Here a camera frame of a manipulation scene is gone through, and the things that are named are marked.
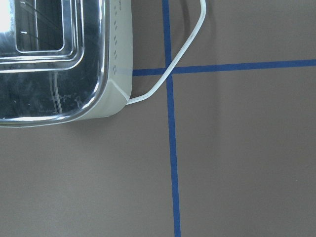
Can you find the white toaster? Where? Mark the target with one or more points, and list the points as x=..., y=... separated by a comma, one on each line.
x=64, y=60

